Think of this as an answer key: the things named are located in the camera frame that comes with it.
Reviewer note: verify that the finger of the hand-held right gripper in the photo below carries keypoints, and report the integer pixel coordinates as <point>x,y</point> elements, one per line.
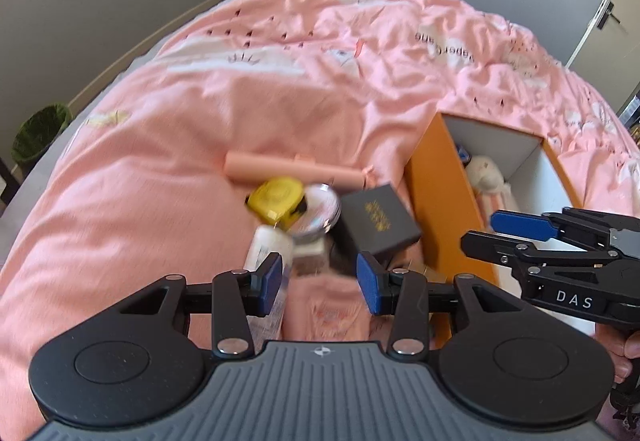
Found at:
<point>492,247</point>
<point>520,224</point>

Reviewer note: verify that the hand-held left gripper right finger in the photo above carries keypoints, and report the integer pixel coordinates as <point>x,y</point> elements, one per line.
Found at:
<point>369,286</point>

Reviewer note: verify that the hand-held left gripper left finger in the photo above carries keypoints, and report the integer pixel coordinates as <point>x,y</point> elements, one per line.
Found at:
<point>270,282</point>

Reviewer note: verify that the dark gift box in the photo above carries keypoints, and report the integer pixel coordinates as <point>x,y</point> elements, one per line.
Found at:
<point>375,222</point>

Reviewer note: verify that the yellow tape measure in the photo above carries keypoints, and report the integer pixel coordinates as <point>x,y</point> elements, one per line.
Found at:
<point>275,199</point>

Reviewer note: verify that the orange cardboard box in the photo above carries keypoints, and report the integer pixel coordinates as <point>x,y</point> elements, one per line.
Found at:
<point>440,181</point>

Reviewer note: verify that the pink cylindrical tube case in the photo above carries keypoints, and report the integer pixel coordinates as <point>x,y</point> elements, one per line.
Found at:
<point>260,166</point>

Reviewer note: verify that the person's right hand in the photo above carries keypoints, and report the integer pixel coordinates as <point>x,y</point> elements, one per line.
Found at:
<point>622,352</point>

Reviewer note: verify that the white plush toy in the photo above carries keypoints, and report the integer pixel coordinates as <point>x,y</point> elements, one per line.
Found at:
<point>485,173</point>

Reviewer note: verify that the round compact mirror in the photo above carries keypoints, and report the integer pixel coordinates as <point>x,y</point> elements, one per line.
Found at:
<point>321,212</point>

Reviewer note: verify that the small blue object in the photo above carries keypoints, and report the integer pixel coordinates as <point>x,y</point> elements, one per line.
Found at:
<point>464,156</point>

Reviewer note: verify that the pink printed blanket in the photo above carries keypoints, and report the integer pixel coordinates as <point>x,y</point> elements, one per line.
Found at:
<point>200,121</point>

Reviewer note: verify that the white door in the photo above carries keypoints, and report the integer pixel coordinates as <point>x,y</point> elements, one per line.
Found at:
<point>617,66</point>

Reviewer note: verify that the green trash bin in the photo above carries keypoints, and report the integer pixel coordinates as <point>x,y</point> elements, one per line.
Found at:
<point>40,136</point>

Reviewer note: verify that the white bedside cabinet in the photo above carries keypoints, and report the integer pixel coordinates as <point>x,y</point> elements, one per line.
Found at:
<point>5,182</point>

